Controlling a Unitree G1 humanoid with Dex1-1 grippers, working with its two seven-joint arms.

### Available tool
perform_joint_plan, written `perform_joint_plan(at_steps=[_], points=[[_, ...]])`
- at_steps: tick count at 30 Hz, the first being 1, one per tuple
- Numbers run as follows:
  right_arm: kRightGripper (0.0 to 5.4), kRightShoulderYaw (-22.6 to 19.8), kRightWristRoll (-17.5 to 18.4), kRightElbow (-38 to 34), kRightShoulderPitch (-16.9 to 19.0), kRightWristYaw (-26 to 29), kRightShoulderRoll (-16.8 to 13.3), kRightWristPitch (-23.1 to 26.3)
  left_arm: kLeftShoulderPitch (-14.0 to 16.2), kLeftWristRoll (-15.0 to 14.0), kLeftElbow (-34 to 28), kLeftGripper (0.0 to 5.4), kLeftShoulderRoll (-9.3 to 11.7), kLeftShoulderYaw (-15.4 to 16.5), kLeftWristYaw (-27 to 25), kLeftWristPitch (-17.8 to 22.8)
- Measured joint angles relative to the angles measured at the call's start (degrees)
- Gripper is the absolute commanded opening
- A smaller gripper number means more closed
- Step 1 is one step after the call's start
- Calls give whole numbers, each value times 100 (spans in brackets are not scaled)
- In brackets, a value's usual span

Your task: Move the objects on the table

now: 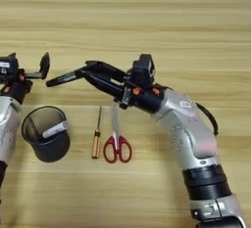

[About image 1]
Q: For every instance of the white barrel marker pen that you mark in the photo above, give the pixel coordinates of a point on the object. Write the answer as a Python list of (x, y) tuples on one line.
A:
[(55, 129)]

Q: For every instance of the black marker pen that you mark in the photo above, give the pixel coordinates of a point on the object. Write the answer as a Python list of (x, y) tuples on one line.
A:
[(62, 79)]

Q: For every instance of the right gripper labelled black box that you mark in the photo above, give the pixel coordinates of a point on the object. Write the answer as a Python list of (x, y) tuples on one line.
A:
[(142, 70)]

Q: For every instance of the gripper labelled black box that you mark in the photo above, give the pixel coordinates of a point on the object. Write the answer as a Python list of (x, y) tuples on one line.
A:
[(8, 68), (142, 70)]

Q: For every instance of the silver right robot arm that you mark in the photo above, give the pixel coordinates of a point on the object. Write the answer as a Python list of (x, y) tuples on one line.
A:
[(192, 134)]

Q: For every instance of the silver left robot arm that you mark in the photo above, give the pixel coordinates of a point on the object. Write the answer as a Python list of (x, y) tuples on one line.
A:
[(8, 130)]

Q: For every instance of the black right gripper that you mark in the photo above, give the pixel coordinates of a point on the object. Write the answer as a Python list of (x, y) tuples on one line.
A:
[(145, 98)]

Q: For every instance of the left gripper labelled black box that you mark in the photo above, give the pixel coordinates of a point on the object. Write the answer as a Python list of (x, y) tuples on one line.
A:
[(8, 68)]

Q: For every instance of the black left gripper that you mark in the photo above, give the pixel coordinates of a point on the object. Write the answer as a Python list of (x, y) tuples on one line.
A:
[(16, 90)]

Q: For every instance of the black mesh pen cup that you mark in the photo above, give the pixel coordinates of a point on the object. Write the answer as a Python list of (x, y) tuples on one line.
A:
[(52, 150)]

